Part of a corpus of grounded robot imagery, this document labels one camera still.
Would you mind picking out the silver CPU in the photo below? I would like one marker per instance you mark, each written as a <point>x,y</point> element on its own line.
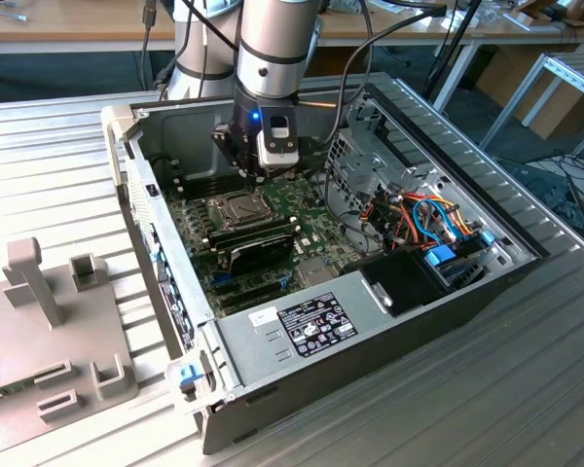
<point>242,208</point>

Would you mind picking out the grey parts rack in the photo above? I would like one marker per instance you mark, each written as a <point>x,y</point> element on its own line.
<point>53,350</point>

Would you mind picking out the black floor stand base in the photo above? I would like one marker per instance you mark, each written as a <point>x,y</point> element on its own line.
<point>564,194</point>

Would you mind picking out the green motherboard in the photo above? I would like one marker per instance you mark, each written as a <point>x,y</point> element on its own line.
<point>321,228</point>

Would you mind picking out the black open PC case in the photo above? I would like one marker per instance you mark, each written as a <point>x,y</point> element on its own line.
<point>345,389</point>

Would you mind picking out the silver metal tool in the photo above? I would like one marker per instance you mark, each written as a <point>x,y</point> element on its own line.
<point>17,16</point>

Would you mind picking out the wooden desk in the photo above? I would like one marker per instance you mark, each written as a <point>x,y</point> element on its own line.
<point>53,29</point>
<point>496,31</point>

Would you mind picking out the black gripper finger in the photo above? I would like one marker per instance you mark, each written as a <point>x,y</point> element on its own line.
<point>259,176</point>
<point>226,141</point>

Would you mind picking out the grey power supply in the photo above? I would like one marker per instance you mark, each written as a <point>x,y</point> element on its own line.
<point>253,350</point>

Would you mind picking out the black RAM slot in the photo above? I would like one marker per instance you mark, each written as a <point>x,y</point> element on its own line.
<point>199,181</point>
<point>199,190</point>
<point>253,226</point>
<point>253,236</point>

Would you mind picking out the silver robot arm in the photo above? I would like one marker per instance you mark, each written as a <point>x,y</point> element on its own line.
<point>272,48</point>

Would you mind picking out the metal disk bay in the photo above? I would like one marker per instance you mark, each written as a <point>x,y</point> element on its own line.
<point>365,165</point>

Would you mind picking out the black graphics card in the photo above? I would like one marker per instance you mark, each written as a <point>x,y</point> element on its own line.
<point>263,253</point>

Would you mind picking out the blue case latch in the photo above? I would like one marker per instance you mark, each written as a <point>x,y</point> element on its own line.
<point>187,375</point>

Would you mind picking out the aluminium profile frame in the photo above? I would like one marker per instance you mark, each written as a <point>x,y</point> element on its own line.
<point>574,73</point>

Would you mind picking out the blue disk carrier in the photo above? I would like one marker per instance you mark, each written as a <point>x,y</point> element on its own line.
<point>440,255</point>

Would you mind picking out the black expansion slot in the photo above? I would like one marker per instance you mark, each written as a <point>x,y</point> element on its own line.
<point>245,290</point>
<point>245,302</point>

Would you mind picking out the black tripod pole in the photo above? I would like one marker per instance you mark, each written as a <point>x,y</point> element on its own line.
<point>455,46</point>

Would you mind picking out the green RAM stick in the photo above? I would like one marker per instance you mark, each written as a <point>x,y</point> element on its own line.
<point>22,385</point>

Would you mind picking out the wrist camera with black bracket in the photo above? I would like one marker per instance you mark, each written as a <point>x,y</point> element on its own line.
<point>277,146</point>

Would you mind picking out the silver chipset heatsink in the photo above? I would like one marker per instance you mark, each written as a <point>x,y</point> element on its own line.
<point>314,272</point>

